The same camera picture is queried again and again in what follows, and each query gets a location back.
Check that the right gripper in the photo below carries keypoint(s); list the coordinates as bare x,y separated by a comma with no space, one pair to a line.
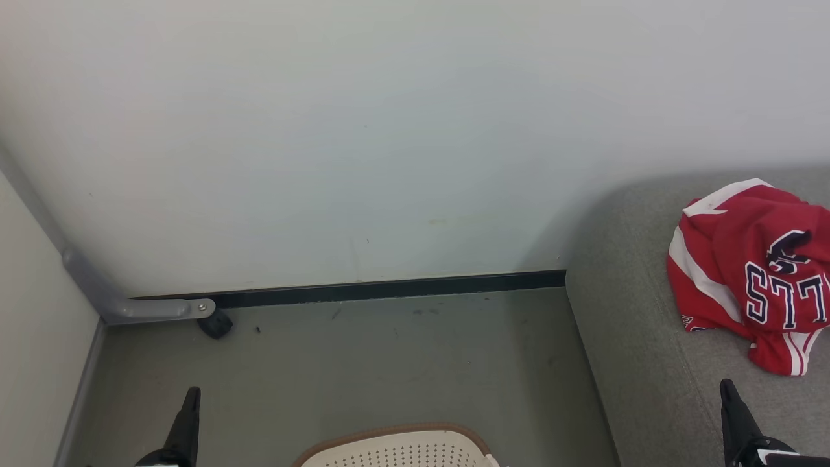
771,455

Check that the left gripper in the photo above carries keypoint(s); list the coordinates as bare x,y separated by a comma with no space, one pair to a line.
162,460

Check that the small dark caster foot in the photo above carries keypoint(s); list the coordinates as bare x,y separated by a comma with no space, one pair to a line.
215,324

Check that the black baseboard strip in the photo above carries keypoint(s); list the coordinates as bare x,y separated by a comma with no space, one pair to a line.
389,288

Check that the grey fabric sofa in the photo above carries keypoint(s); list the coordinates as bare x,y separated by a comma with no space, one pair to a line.
635,363

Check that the white perforated laundry basket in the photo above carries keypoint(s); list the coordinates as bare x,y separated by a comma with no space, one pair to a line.
402,451

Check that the red basketball jersey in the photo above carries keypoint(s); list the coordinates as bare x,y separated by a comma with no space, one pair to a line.
733,227

